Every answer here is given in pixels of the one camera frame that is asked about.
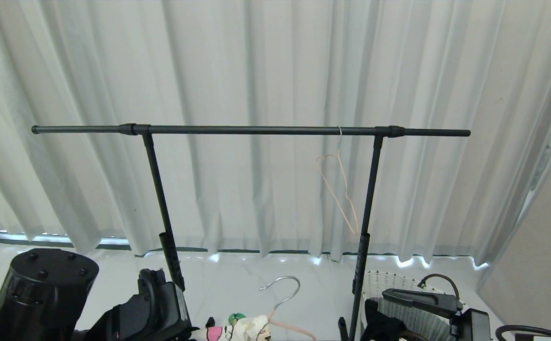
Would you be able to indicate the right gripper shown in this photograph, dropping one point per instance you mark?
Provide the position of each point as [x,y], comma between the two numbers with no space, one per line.
[472,327]

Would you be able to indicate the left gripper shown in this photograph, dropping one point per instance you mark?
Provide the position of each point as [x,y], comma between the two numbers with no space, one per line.
[124,327]

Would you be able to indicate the black garment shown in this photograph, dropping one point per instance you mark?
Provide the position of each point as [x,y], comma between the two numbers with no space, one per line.
[379,327]

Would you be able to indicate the cream printed garment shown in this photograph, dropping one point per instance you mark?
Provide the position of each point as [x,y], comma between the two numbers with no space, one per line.
[252,327]

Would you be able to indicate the pink clothes hanger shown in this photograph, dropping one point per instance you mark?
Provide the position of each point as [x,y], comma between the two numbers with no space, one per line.
[340,139]
[299,286]

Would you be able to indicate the white laundry basket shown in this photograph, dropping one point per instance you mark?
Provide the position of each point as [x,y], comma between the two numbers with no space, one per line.
[389,279]

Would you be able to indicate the black clothes rack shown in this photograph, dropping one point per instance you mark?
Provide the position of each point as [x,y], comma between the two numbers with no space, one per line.
[256,130]

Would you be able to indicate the white curtain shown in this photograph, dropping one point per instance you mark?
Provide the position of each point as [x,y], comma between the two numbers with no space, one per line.
[256,71]

